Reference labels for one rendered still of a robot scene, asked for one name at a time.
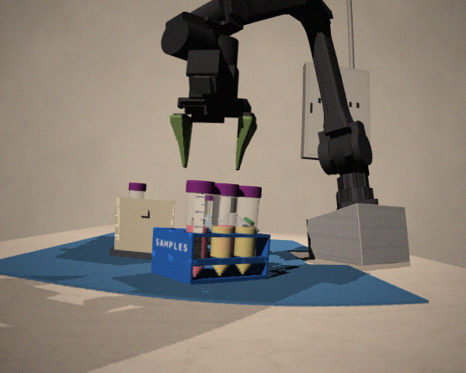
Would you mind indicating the blue sample rack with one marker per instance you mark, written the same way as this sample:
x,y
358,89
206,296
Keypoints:
x,y
172,257

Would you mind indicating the blue bench mat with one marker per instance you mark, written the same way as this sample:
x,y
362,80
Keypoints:
x,y
291,282

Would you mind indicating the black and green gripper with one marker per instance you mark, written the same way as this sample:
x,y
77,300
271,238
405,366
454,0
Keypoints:
x,y
213,110

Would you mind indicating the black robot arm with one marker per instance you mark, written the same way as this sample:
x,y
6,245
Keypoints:
x,y
343,147

